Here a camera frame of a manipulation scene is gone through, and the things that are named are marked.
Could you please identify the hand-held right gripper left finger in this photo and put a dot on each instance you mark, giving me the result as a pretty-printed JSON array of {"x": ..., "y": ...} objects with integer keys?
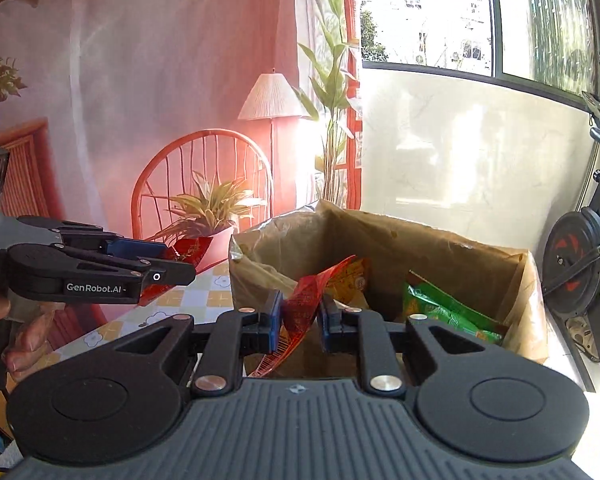
[{"x": 275, "y": 325}]

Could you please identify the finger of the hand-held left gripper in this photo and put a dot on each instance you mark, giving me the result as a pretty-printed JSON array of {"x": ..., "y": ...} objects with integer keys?
[
  {"x": 135, "y": 249},
  {"x": 95, "y": 280}
]

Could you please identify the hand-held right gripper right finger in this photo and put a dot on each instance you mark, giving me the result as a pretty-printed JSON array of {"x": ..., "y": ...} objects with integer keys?
[{"x": 327, "y": 327}]

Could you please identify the translucent red snack packet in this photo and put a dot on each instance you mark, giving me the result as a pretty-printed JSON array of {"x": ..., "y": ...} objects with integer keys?
[{"x": 305, "y": 305}]

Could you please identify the orange tortilla chips packet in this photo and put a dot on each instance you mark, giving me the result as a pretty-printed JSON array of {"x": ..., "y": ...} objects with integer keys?
[{"x": 347, "y": 277}]

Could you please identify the red gold-patterned snack packet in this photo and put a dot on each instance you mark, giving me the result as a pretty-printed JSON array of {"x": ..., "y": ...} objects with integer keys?
[{"x": 192, "y": 250}]

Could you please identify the green snack packet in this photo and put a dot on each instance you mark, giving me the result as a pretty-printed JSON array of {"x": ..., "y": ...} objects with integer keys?
[{"x": 445, "y": 312}]

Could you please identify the brown cardboard box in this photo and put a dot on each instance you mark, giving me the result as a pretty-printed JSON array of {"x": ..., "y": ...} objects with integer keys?
[{"x": 455, "y": 260}]

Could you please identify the person's left hand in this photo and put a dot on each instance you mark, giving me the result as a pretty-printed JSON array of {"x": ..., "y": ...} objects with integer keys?
[{"x": 30, "y": 340}]

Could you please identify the black exercise bike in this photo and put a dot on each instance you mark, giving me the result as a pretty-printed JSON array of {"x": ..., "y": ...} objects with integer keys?
[{"x": 580, "y": 250}]

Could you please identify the window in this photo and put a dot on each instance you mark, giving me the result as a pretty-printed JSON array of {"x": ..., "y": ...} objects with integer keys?
[{"x": 430, "y": 10}]

